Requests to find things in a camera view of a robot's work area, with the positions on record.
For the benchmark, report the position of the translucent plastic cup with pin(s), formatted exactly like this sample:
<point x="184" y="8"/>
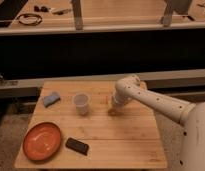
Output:
<point x="81" y="103"/>

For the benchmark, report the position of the black glasses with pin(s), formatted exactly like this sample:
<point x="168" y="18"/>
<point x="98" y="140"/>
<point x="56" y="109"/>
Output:
<point x="41" y="9"/>

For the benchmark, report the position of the white small tool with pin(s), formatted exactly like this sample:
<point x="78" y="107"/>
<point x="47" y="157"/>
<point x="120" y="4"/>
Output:
<point x="60" y="11"/>

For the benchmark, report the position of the orange pepper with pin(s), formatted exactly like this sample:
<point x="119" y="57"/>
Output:
<point x="112" y="111"/>

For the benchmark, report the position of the right metal frame post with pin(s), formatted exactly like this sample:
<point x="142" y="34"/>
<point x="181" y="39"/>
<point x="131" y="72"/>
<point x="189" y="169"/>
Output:
<point x="181" y="7"/>

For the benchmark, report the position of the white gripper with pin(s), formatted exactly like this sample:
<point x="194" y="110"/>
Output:
<point x="118" y="101"/>

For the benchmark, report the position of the orange plate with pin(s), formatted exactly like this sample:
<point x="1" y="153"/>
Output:
<point x="42" y="141"/>

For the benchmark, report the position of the metal frame post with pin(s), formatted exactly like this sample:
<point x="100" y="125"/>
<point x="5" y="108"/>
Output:
<point x="77" y="13"/>
<point x="181" y="7"/>

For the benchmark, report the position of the black rectangular block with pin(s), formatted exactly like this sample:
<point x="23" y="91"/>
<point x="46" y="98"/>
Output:
<point x="77" y="146"/>

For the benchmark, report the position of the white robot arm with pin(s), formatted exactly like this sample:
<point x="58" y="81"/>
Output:
<point x="187" y="114"/>

